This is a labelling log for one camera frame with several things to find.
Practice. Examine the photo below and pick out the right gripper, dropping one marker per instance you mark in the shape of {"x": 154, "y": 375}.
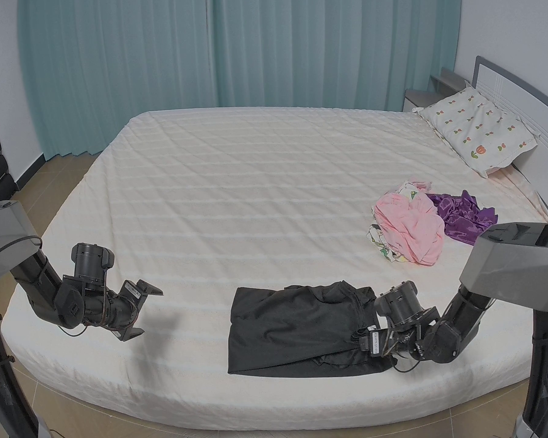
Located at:
{"x": 379, "y": 342}

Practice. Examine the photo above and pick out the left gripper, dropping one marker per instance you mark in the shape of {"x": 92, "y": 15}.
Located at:
{"x": 128, "y": 308}

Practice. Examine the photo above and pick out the black T-shirt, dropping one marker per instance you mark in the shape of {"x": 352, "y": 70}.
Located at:
{"x": 292, "y": 326}

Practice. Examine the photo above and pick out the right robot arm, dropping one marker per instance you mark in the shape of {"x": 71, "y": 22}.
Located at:
{"x": 511, "y": 253}

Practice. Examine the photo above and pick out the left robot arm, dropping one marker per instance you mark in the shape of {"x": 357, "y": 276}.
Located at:
{"x": 18, "y": 267}

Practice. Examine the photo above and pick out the white printed garment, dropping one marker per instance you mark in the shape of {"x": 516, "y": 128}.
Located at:
{"x": 381, "y": 244}

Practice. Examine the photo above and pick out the pink garment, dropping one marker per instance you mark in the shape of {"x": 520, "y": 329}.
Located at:
{"x": 408, "y": 231}

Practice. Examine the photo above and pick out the purple garment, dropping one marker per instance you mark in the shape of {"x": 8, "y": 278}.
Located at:
{"x": 461, "y": 217}

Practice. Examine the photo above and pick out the bed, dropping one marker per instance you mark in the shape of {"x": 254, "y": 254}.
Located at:
{"x": 278, "y": 176}

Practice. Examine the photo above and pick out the white printed pillow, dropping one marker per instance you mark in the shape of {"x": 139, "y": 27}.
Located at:
{"x": 477, "y": 128}

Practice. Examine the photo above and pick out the grey bedside table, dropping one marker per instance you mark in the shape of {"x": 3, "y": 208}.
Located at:
{"x": 418, "y": 96}

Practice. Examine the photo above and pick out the blue-green curtain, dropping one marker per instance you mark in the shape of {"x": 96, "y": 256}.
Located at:
{"x": 338, "y": 39}
{"x": 118, "y": 62}

